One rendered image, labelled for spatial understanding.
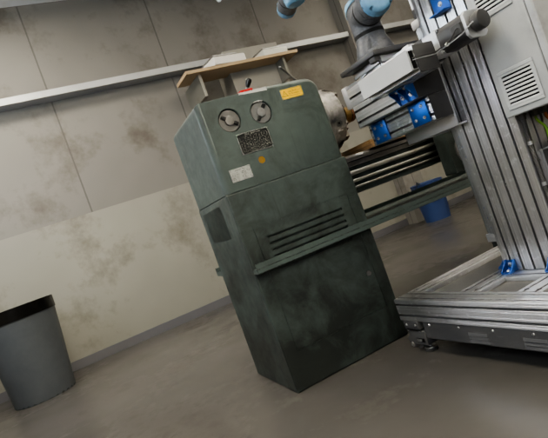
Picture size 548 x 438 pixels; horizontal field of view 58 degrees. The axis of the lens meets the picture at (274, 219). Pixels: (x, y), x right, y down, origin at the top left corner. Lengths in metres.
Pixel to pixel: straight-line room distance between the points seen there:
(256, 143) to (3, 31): 3.69
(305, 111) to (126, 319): 3.19
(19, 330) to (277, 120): 2.62
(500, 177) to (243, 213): 0.98
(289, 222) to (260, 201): 0.16
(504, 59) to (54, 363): 3.54
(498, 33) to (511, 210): 0.61
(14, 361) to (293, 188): 2.67
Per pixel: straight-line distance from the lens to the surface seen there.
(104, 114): 5.18
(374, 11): 1.91
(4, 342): 4.12
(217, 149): 2.06
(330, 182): 2.23
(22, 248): 4.89
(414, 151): 2.64
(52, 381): 4.17
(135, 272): 4.93
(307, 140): 2.22
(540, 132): 1.93
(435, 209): 5.83
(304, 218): 2.14
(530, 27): 1.74
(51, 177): 4.99
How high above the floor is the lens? 0.75
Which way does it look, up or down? 1 degrees down
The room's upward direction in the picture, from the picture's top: 20 degrees counter-clockwise
